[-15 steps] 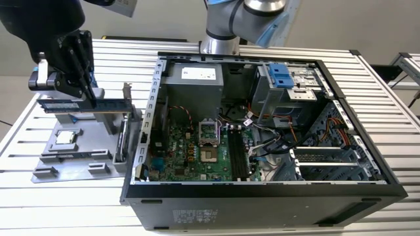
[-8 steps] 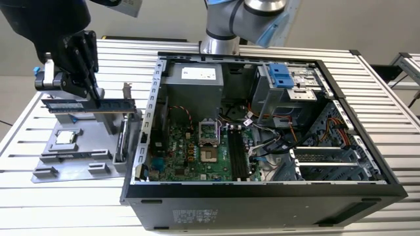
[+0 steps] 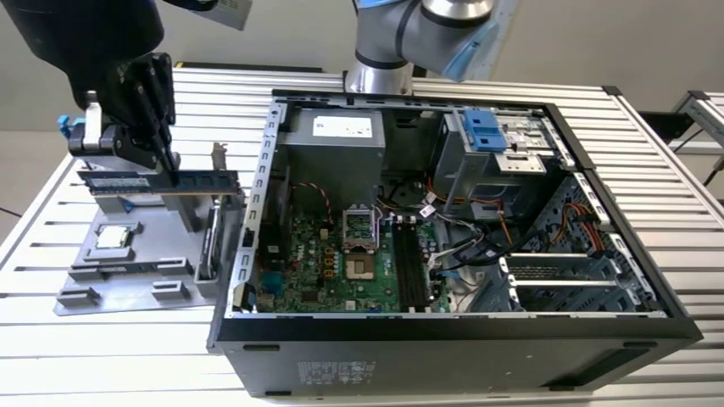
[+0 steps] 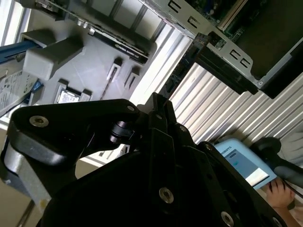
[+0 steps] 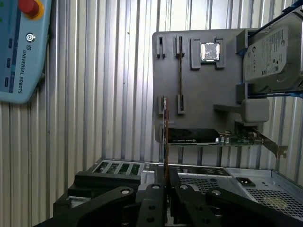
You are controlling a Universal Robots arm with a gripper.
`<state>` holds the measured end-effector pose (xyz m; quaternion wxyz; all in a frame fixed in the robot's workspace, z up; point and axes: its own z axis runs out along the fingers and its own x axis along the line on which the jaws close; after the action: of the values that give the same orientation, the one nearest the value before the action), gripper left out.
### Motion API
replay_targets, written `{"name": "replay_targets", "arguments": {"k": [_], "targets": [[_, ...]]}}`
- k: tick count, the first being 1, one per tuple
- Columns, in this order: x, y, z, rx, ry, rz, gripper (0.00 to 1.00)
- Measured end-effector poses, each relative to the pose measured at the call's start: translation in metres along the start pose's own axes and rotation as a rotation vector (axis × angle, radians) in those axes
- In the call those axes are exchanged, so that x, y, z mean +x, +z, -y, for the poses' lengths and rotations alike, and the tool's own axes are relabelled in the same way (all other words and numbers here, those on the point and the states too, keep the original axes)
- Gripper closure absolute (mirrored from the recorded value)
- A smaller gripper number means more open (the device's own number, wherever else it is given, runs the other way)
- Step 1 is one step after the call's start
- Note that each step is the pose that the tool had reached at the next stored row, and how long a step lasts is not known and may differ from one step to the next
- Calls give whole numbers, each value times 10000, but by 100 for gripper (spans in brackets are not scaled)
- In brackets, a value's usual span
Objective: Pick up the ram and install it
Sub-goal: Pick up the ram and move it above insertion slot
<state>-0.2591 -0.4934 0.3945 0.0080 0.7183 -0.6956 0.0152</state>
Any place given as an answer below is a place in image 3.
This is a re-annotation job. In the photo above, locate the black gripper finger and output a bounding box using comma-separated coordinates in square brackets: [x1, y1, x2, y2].
[65, 103, 164, 174]
[116, 53, 181, 188]

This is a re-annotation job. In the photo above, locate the dark RAM stick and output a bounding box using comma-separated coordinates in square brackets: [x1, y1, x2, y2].
[98, 263, 160, 275]
[76, 168, 240, 197]

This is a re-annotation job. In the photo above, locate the black RAM slot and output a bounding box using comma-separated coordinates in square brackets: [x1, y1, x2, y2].
[400, 215, 421, 314]
[406, 215, 428, 314]
[393, 215, 413, 314]

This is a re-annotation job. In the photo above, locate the hard disk in blue carrier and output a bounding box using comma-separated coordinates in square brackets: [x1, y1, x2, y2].
[56, 114, 137, 213]

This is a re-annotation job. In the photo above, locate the silver CPU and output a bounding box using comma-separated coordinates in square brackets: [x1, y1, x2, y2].
[94, 226, 134, 248]

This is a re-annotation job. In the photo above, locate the grey parts rack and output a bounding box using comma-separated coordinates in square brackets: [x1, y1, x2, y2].
[53, 142, 250, 317]

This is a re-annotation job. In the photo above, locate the green graphics card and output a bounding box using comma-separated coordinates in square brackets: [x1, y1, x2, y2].
[194, 142, 234, 283]

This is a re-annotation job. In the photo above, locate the grey power supply unit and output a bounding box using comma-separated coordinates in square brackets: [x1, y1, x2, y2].
[276, 108, 386, 200]

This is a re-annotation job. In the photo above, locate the blue expansion slot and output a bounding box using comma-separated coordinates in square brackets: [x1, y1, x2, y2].
[257, 273, 285, 297]

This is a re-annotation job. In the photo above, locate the green motherboard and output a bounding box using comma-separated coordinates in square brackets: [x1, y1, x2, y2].
[253, 207, 453, 315]

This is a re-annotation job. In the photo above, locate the metal socket cover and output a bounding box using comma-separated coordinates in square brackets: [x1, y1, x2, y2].
[341, 203, 378, 251]

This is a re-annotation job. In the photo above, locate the CPU socket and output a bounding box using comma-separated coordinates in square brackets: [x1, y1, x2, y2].
[342, 253, 378, 281]

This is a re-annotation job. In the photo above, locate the blue plastic bay latch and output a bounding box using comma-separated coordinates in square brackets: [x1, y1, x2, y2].
[460, 109, 508, 153]

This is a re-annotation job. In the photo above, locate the black PC case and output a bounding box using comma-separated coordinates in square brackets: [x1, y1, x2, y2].
[205, 88, 705, 399]

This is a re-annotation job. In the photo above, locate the perforated metal disk bay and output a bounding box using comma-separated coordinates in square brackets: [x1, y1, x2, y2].
[468, 249, 652, 315]

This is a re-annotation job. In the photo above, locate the red black twisted wire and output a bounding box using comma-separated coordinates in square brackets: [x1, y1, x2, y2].
[290, 181, 338, 224]

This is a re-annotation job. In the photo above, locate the black cable bundle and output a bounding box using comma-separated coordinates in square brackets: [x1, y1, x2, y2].
[437, 222, 548, 272]

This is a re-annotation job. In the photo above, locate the thin orange wire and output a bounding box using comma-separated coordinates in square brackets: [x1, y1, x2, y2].
[426, 176, 514, 246]

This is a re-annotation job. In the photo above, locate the orange yellow wire bundle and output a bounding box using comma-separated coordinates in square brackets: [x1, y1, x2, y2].
[545, 202, 609, 259]

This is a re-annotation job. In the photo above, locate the black table bracket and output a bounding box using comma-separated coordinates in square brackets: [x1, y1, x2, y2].
[638, 110, 694, 141]

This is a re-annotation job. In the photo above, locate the aluminium frame table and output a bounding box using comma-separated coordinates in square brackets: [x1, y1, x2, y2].
[666, 89, 724, 169]

